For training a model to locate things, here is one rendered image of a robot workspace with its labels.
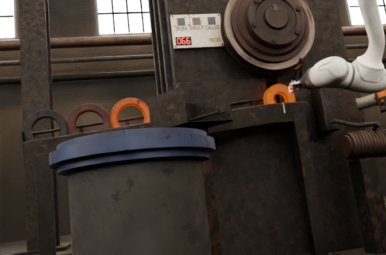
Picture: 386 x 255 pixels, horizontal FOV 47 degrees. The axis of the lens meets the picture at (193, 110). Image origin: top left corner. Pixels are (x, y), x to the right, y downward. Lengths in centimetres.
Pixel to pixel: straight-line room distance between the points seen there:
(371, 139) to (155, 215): 149
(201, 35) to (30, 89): 274
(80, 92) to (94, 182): 758
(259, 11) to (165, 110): 76
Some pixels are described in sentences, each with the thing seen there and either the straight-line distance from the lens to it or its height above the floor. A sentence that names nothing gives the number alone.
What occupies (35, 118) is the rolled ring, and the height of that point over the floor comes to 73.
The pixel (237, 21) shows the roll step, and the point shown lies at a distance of 219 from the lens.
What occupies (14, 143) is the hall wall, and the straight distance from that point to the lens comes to 830.
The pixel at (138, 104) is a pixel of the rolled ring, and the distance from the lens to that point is 202.
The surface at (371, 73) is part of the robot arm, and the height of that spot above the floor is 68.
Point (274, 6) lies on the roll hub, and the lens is 220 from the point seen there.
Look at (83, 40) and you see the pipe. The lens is 785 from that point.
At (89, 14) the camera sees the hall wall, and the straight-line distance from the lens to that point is 885.
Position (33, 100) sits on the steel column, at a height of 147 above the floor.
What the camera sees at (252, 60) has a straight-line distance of 216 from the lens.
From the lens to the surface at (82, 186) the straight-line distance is 80.
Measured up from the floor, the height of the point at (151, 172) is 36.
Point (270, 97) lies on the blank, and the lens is 215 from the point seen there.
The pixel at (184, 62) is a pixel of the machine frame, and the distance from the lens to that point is 224.
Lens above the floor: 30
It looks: 12 degrees up
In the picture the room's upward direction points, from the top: 7 degrees counter-clockwise
